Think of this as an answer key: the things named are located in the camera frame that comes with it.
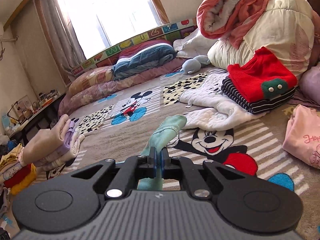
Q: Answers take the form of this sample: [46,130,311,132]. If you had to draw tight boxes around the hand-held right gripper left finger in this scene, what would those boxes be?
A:
[71,148,158,200]

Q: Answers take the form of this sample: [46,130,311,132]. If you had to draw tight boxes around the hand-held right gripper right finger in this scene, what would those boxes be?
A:
[161,147,247,200]

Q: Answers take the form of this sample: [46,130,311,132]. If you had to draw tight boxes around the mint green star-print garment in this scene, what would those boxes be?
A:
[137,114,187,190]

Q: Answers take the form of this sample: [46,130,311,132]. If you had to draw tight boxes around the white quilted garment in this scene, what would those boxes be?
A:
[179,72,267,132]

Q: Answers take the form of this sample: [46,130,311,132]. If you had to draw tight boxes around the pale printed folded garment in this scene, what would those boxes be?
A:
[40,134,85,172]

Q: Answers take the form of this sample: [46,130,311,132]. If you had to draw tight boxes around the cartoon printed brown blanket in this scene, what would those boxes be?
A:
[47,65,320,240]

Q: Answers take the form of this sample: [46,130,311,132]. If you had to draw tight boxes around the purple floral quilt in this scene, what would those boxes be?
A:
[59,57,185,115]

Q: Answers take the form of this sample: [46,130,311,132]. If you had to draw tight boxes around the purple folded garment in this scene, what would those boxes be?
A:
[32,120,77,167]

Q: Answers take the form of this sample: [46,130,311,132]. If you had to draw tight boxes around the navy striped folded garment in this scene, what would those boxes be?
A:
[221,76,297,115]

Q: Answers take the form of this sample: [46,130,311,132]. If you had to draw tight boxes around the blue plush toy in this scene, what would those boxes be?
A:
[181,55,211,74]

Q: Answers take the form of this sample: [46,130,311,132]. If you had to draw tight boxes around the pink floral pillow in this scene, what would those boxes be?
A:
[67,66,116,98]

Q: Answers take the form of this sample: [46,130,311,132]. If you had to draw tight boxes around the blue folded quilt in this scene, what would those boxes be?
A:
[112,44,177,80]

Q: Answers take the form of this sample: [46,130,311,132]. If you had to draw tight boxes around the maroon folded blanket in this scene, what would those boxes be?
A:
[117,39,173,58]

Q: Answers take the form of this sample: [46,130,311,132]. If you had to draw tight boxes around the colourful alphabet foam mat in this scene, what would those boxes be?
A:
[71,17,198,80]

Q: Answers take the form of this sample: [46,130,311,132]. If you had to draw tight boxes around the white duvet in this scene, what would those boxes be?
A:
[174,27,218,58]

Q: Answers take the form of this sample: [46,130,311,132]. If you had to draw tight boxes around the dark cluttered desk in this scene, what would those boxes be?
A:
[10,91,67,147]

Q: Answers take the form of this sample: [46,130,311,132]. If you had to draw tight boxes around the red knitted sweater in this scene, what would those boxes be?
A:
[227,47,298,103]

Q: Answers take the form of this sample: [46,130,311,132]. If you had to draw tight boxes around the mustard yellow folded garment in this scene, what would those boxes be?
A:
[10,164,37,195]

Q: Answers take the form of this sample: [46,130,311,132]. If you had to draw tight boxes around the red folded garment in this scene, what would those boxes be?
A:
[4,164,32,188]

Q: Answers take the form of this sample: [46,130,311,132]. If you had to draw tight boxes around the pink folded garment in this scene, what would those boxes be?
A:
[282,104,320,169]

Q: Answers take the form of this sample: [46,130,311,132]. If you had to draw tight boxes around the pale yellow folded garment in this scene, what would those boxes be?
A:
[0,146,23,171]

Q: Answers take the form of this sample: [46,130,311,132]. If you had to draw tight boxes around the black desk lamp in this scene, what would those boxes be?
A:
[6,101,21,126]

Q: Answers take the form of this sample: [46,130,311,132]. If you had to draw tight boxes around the grey curtain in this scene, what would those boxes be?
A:
[37,0,87,85]

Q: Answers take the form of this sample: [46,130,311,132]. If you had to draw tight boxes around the wooden framed window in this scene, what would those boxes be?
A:
[32,0,170,85]

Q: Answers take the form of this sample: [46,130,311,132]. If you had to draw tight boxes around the orange rolled quilt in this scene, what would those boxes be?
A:
[196,0,283,49]

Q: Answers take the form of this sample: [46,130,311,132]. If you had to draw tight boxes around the lilac cloth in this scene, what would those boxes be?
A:
[299,64,320,103]

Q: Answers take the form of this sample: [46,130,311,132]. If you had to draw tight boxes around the cream folded quilt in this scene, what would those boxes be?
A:
[207,0,316,80]

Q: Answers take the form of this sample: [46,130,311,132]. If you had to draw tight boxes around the wooden picture frame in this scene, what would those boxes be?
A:
[14,95,32,117]

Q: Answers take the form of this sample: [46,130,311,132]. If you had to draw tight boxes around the dangling black cable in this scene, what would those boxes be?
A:
[0,39,7,61]

